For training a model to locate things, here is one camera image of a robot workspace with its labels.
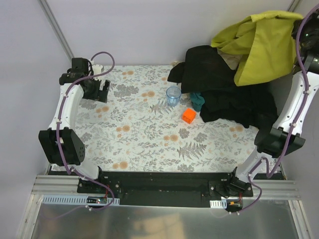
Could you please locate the yellow-green cloth garment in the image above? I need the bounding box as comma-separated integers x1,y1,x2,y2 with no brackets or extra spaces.
211,10,303,86

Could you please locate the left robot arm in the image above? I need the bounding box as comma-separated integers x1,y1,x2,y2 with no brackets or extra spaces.
38,73,110,179

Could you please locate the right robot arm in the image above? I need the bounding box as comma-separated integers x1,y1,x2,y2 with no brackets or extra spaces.
226,6,319,192

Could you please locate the beige cloth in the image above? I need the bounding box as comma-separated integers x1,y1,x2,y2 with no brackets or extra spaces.
217,49,243,70

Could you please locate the black cloth lower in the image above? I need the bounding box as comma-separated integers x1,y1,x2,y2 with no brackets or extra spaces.
200,83,278,128

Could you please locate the black cloth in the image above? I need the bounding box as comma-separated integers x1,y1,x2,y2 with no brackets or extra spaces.
200,83,278,128
167,45,236,94

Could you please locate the teal cloth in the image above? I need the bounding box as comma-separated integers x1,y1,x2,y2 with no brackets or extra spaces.
189,93,205,112

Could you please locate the black cloth upper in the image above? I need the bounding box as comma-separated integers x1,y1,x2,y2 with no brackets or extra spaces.
167,45,236,94

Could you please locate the floral patterned table mat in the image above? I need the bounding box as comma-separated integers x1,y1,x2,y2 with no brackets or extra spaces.
73,65,258,173

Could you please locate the blue transparent plastic cup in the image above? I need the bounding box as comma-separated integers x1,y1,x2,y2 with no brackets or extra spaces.
166,86,181,107

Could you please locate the orange rubber cube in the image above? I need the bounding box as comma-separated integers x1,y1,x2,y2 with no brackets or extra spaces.
181,108,196,124

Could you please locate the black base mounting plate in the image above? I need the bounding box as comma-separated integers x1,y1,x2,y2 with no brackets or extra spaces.
77,171,253,208

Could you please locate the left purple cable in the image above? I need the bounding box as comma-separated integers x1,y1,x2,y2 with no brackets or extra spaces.
42,51,117,220

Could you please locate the aluminium frame rail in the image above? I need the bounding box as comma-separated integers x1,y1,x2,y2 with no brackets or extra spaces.
31,174,83,195

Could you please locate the left white cable duct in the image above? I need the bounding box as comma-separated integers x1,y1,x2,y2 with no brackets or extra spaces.
42,195,120,206

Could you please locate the white cable duct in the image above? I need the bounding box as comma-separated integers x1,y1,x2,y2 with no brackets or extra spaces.
209,199,227,209
42,195,120,206

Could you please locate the right white cable duct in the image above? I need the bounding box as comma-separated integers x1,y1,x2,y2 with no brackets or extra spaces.
209,199,227,209

